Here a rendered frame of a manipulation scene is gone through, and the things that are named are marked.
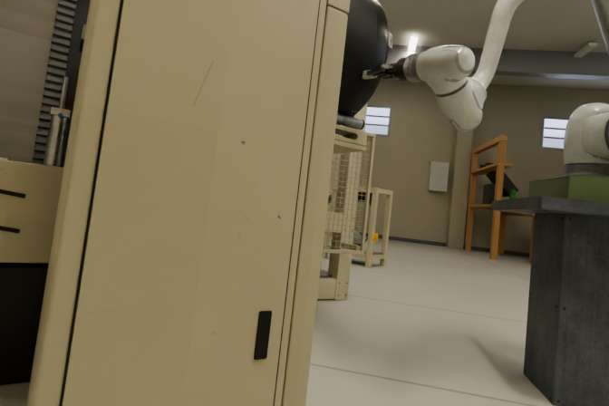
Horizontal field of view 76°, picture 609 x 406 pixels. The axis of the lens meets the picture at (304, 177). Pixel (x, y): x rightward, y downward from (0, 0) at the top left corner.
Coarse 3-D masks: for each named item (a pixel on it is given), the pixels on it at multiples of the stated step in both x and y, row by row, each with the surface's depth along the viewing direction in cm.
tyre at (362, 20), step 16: (352, 0) 143; (368, 0) 150; (352, 16) 140; (368, 16) 145; (384, 16) 152; (352, 32) 140; (368, 32) 144; (384, 32) 149; (352, 48) 141; (368, 48) 145; (384, 48) 149; (352, 64) 143; (368, 64) 146; (352, 80) 146; (368, 80) 149; (352, 96) 151; (368, 96) 155
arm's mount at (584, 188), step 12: (540, 180) 145; (552, 180) 135; (564, 180) 127; (576, 180) 123; (588, 180) 123; (600, 180) 122; (540, 192) 144; (552, 192) 134; (564, 192) 126; (576, 192) 123; (588, 192) 122; (600, 192) 122
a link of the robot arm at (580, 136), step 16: (576, 112) 139; (592, 112) 134; (608, 112) 132; (576, 128) 137; (592, 128) 132; (576, 144) 137; (592, 144) 132; (576, 160) 137; (592, 160) 133; (608, 160) 132
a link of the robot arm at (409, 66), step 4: (420, 52) 121; (408, 56) 124; (412, 56) 122; (416, 56) 120; (408, 60) 123; (412, 60) 121; (404, 64) 124; (408, 64) 123; (412, 64) 120; (404, 68) 124; (408, 68) 122; (412, 68) 121; (404, 72) 124; (408, 72) 123; (412, 72) 121; (408, 76) 124; (412, 76) 123; (416, 76) 121; (408, 80) 126; (412, 80) 124; (416, 80) 123; (420, 80) 122
